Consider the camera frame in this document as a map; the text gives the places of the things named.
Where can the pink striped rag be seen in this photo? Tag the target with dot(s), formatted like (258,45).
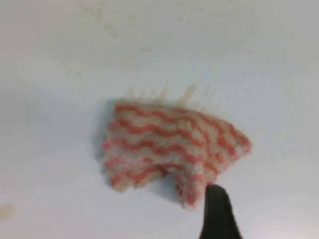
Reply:
(145,142)

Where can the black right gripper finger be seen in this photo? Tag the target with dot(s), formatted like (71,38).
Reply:
(218,221)

